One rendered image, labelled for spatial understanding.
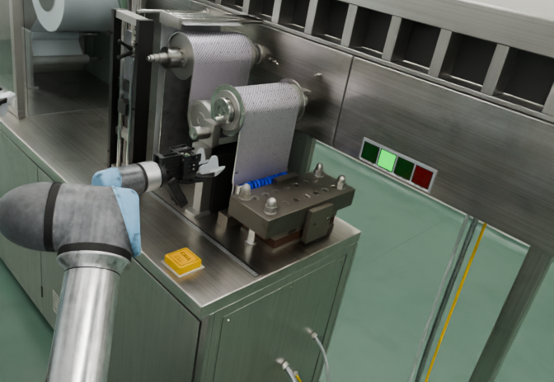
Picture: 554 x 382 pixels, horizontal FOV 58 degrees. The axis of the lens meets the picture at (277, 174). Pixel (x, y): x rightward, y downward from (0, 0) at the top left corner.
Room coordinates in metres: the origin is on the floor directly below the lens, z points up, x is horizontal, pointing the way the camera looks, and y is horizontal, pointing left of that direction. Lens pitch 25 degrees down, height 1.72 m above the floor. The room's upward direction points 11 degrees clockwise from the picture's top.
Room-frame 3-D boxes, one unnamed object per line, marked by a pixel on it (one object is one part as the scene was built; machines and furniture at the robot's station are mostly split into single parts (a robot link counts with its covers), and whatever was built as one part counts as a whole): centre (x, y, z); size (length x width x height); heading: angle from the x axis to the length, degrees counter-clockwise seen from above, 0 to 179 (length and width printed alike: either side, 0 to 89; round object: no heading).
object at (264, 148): (1.42, 0.05, 1.13); 0.23 x 0.01 x 0.18; 140
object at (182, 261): (1.09, 0.20, 0.91); 0.07 x 0.07 x 0.02; 50
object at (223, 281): (2.01, 0.86, 0.88); 2.52 x 0.66 x 0.04; 50
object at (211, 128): (1.36, 0.23, 1.05); 0.06 x 0.05 x 0.31; 140
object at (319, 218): (1.33, -0.15, 0.96); 0.10 x 0.03 x 0.11; 140
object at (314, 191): (1.38, -0.07, 1.00); 0.40 x 0.16 x 0.06; 140
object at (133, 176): (1.05, 0.37, 1.13); 0.11 x 0.08 x 0.09; 140
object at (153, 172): (1.11, 0.32, 1.13); 0.08 x 0.05 x 0.08; 50
